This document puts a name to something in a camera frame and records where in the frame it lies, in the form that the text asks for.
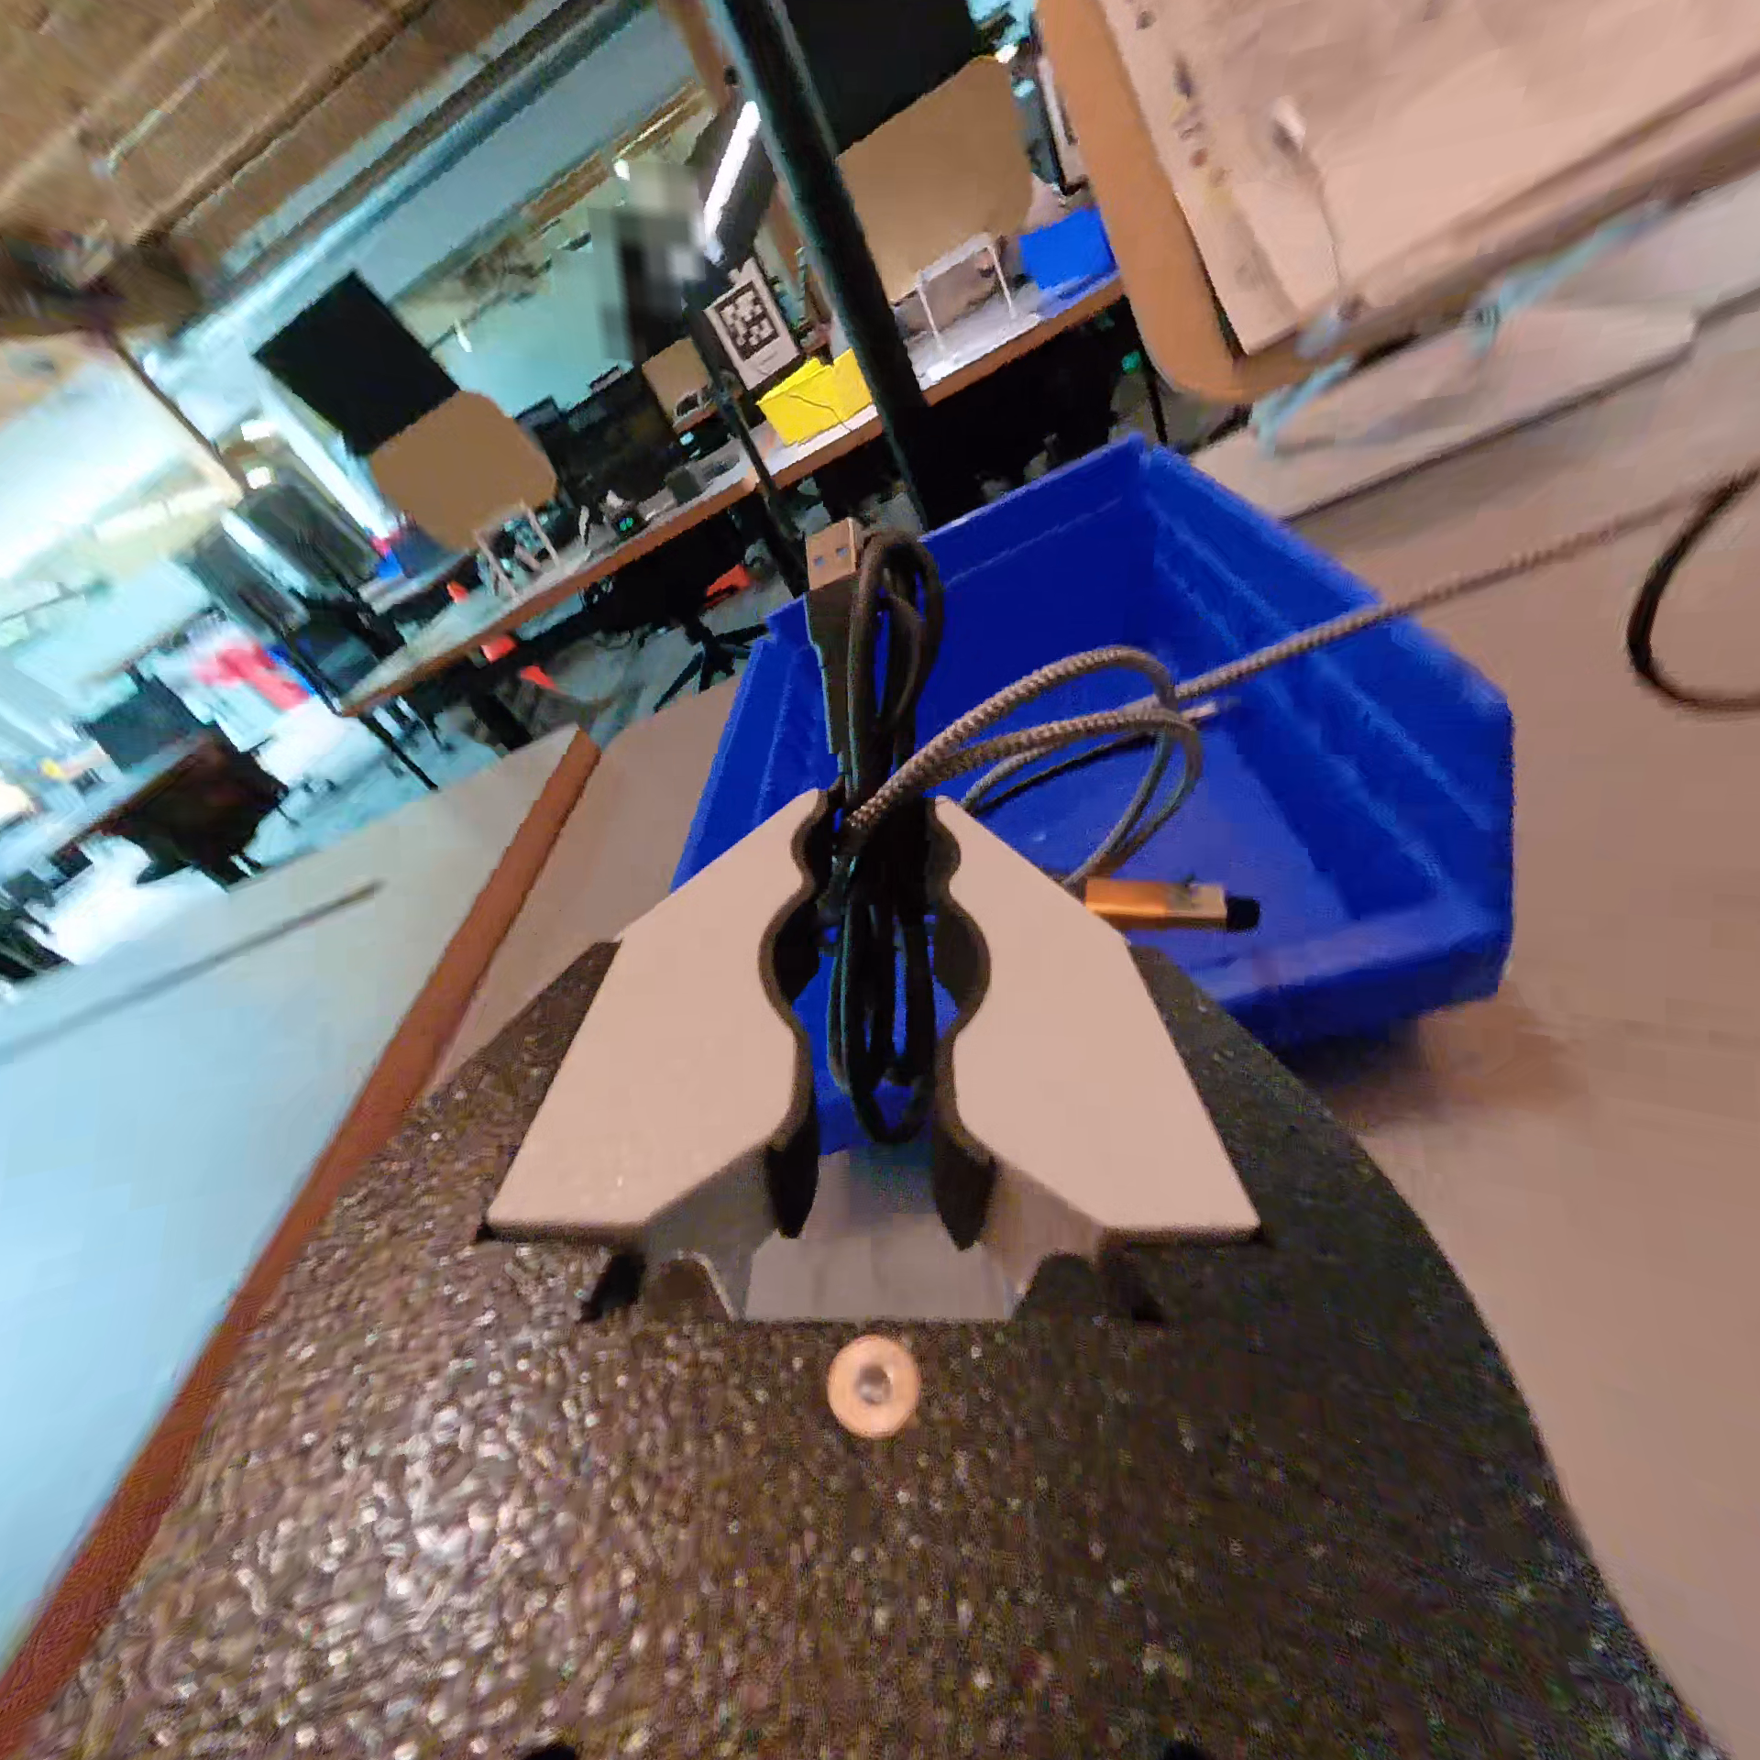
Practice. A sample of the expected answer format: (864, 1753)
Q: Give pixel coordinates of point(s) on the small yellow bin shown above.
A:
(811, 398)

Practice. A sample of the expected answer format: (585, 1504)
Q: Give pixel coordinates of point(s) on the blue plastic bin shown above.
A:
(1306, 827)

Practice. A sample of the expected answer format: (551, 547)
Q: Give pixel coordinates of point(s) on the small blue bin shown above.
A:
(1064, 248)

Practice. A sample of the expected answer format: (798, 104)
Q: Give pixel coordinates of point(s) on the plain wooden board stand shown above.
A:
(950, 178)
(462, 469)

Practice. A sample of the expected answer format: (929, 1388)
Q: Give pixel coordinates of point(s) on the black white fiducial tag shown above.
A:
(752, 324)

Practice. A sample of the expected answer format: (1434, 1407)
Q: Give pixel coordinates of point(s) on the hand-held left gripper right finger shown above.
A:
(1101, 1086)

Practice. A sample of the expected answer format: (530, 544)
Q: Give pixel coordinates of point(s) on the wooden document stand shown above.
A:
(1140, 248)

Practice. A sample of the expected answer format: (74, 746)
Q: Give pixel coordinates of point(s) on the black tripod pole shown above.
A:
(840, 276)

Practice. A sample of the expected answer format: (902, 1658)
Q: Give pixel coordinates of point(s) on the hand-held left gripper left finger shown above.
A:
(645, 1074)

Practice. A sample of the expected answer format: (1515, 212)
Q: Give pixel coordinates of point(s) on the laminated instruction sheets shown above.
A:
(1444, 138)

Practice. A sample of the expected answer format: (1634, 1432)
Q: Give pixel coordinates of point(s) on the long wooden work table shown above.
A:
(577, 571)

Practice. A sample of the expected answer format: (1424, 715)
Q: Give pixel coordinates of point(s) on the black square panel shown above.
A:
(893, 69)
(351, 358)

